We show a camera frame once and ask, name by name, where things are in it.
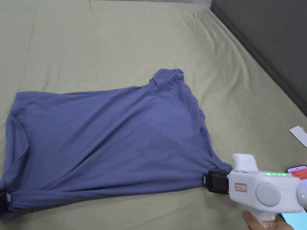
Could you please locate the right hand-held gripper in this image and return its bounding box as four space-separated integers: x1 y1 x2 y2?
202 153 307 224

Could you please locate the dark blue shirt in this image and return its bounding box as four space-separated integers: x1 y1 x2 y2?
0 68 234 220

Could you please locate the person's right hand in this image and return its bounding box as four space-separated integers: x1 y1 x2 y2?
242 210 289 230

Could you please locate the phone with red screen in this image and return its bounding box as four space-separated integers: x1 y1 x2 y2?
288 165 307 186

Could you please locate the phone with pale screen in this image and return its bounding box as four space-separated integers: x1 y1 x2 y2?
280 208 307 230

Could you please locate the white card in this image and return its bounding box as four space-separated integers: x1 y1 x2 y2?
289 125 307 147

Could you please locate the dark grey padded headboard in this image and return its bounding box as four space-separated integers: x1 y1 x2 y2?
210 0 307 114

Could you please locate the bed with pale green sheet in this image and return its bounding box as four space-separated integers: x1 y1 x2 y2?
0 0 307 230

